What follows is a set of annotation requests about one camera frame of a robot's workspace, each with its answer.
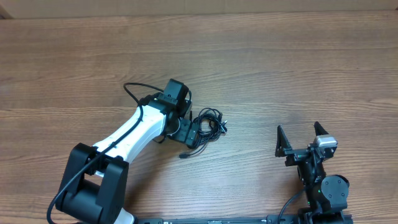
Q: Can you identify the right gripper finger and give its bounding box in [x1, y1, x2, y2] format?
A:
[275, 125, 292, 157]
[313, 121, 328, 136]

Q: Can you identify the black cable bundle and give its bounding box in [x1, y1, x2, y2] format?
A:
[178, 107, 228, 159]

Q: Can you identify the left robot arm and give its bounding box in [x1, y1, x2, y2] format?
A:
[46, 79, 197, 223]

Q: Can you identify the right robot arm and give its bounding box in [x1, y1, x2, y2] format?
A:
[275, 121, 353, 223]

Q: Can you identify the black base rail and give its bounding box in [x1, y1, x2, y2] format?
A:
[133, 215, 354, 224]

